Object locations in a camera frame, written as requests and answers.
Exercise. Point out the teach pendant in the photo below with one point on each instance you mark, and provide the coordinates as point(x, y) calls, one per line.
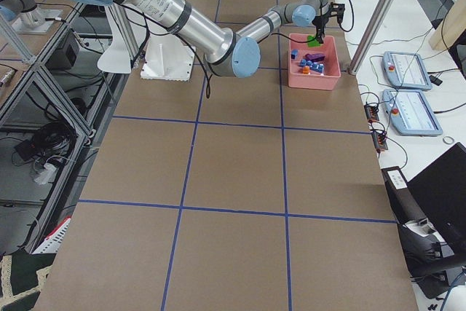
point(406, 70)
point(409, 112)

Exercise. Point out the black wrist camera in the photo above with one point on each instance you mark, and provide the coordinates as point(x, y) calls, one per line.
point(337, 10)

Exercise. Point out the aluminium frame post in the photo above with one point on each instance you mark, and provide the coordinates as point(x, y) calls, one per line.
point(369, 35)

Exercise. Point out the small blue block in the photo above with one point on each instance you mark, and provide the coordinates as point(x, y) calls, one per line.
point(294, 54)

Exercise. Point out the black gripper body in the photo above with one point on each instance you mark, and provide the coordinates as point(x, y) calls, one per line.
point(320, 24)

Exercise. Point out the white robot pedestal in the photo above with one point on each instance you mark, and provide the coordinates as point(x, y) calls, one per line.
point(138, 43)

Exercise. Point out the long blue block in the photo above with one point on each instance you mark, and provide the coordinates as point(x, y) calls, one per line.
point(317, 68)

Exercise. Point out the black laptop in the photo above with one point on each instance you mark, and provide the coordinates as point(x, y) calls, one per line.
point(439, 190)

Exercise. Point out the pink plastic box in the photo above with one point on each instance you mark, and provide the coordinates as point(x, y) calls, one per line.
point(325, 81)

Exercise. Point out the green block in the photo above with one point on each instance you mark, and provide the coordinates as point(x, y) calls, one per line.
point(314, 41)

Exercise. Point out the purple block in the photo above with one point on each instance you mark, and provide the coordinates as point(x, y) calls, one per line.
point(314, 57)

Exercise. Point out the far teach pendant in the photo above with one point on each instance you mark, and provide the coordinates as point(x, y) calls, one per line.
point(406, 70)

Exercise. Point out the near teach pendant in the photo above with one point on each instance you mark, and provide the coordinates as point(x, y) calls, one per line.
point(409, 112)

